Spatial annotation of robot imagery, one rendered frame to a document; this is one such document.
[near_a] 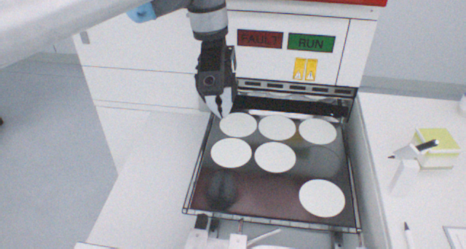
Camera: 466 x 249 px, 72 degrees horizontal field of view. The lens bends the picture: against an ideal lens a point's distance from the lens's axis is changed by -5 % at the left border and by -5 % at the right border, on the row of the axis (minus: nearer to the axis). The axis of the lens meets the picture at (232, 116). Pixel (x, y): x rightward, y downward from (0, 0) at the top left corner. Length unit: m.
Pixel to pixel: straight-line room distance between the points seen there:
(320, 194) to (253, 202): 0.15
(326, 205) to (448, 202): 0.24
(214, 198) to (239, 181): 0.07
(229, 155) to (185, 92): 0.28
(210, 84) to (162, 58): 0.36
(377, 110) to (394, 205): 0.30
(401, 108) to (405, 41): 1.74
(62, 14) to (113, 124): 0.85
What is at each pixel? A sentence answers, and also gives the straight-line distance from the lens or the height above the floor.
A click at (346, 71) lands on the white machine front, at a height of 1.02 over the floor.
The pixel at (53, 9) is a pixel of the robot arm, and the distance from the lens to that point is 0.38.
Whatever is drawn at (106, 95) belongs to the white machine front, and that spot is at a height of 0.87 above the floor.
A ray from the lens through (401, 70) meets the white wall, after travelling 2.80.
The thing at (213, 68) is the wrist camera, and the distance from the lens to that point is 0.65.
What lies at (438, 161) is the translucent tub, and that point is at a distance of 0.80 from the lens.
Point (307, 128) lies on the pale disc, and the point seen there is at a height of 0.90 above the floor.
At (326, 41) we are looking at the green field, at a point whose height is 1.11.
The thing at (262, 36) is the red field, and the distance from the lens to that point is 0.87.
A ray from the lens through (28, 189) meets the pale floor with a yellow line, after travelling 2.21.
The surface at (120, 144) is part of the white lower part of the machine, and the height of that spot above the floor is 0.65.
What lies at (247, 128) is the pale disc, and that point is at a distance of 0.89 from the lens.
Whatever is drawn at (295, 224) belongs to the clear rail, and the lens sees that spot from 0.72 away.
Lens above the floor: 1.50
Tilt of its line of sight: 40 degrees down
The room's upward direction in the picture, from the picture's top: straight up
